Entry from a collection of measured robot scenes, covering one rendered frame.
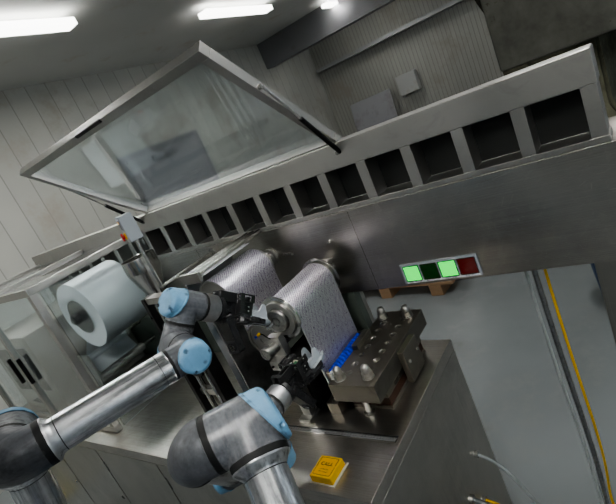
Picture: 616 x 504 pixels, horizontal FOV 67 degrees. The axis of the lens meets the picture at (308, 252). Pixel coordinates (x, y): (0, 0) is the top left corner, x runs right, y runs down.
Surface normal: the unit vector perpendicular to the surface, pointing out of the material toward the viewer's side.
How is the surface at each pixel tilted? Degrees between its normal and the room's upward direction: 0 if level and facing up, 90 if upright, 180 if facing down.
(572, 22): 90
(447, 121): 90
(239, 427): 47
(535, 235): 90
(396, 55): 90
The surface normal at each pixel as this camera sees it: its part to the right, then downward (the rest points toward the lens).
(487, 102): -0.51, 0.45
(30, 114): 0.79, -0.18
